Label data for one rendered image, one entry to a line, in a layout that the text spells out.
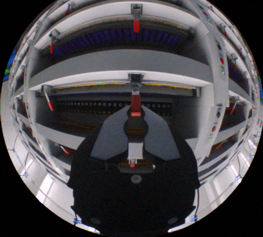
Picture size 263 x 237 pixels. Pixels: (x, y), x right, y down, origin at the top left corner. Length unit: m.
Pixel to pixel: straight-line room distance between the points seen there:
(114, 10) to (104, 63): 0.17
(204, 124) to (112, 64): 0.25
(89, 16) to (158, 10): 0.18
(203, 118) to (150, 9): 0.31
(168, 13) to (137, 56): 0.18
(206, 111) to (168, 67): 0.15
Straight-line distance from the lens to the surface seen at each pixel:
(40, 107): 0.48
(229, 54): 0.50
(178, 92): 0.24
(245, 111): 0.91
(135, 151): 0.22
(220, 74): 0.27
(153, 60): 0.16
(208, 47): 0.26
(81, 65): 0.19
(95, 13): 0.28
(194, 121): 0.29
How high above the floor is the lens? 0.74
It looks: 17 degrees up
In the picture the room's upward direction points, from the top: 179 degrees counter-clockwise
